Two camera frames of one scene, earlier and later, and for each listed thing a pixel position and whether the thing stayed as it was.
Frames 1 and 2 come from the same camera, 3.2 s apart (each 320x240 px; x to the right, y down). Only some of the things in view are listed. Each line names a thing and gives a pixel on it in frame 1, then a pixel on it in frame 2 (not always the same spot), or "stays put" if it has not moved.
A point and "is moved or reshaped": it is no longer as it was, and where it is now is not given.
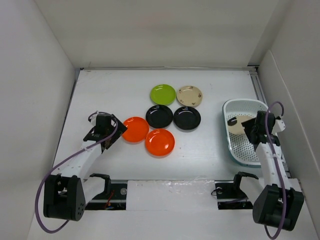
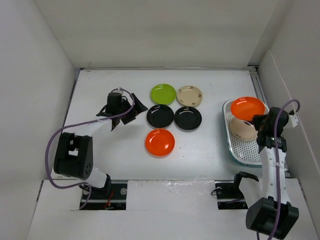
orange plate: [137, 129] -> [244, 108]
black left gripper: [120, 130] -> [138, 109]
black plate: [159, 116] stays put
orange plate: [159, 142] stays put
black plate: [187, 118] stays put
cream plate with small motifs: [189, 96] stays put
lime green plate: [163, 94] stays put
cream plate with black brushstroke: [235, 125] is moved or reshaped
